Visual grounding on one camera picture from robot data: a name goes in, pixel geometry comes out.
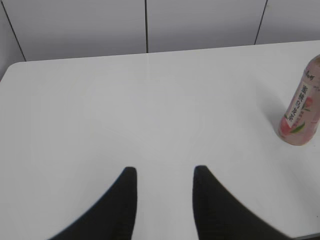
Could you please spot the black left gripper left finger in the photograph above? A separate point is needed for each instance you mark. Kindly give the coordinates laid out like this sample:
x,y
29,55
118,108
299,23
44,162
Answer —
x,y
112,217

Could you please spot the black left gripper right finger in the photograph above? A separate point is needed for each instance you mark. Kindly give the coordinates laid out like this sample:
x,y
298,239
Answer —
x,y
218,215

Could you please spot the pink label tea bottle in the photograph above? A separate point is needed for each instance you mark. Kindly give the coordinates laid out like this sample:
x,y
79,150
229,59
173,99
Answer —
x,y
302,117

